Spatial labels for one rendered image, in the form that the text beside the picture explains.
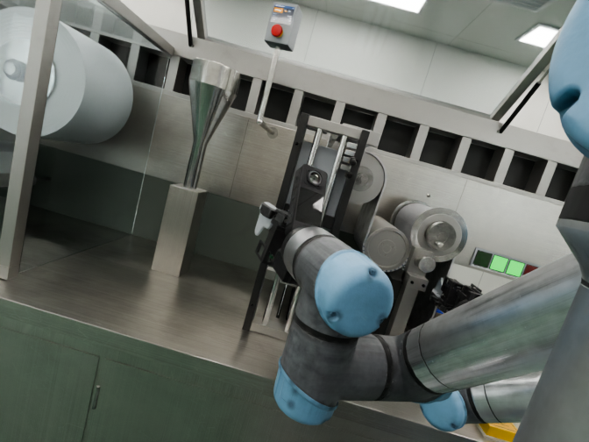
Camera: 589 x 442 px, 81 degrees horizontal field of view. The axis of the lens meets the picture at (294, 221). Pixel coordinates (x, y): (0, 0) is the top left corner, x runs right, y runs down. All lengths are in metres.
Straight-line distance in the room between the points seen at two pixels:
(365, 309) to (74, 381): 0.75
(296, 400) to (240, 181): 0.99
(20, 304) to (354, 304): 0.74
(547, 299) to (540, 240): 1.19
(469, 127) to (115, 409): 1.31
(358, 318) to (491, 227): 1.11
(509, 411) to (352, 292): 0.39
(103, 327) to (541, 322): 0.75
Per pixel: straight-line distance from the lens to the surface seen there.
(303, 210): 0.49
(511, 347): 0.36
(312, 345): 0.38
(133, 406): 0.93
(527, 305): 0.34
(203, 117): 1.07
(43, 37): 0.94
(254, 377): 0.78
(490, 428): 0.92
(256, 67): 1.34
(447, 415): 0.68
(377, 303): 0.35
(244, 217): 1.31
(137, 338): 0.82
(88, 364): 0.93
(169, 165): 1.38
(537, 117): 4.20
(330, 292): 0.33
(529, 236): 1.49
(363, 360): 0.42
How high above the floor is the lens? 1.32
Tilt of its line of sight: 9 degrees down
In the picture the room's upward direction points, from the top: 16 degrees clockwise
